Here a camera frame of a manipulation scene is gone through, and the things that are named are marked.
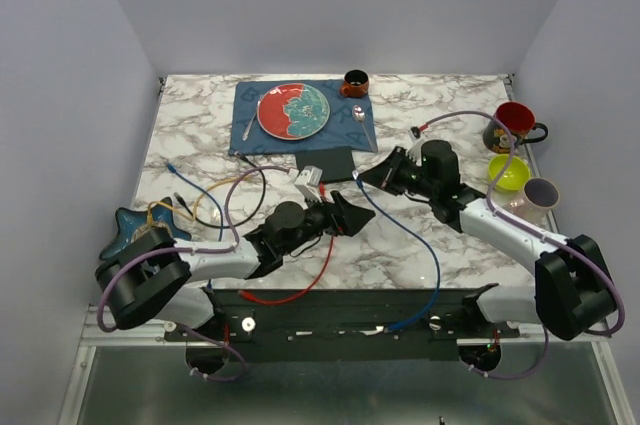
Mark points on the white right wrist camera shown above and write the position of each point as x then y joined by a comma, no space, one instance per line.
415,145

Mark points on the blue cloth placemat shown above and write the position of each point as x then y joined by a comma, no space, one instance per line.
341,129

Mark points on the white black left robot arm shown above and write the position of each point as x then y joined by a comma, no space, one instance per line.
146,280

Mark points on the aluminium extrusion rail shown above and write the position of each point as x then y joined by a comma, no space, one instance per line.
150,334

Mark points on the red and teal plate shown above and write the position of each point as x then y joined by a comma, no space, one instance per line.
293,111

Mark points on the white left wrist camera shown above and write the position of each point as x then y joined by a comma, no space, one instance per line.
307,182

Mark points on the blue star-shaped dish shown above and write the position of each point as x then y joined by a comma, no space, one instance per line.
132,225

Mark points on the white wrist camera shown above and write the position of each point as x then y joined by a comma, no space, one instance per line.
307,182
415,145

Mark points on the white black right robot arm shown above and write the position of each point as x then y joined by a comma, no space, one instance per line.
572,288

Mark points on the small brown mug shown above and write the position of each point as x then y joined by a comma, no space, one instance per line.
355,84

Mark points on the black mug red inside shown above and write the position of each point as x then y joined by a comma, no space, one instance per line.
513,123

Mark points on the lime green bowl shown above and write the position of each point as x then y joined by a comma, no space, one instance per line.
515,176

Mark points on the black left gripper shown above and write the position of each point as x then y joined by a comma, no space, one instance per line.
343,217

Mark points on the silver fork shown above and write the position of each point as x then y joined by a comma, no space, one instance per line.
248,128

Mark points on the lavender cup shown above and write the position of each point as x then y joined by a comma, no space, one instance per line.
535,200

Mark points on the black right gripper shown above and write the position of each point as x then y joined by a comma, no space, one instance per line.
384,174

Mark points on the black network switch box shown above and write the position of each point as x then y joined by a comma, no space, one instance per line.
336,164

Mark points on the silver spoon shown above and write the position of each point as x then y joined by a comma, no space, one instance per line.
359,116

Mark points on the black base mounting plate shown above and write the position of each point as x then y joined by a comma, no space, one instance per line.
352,325

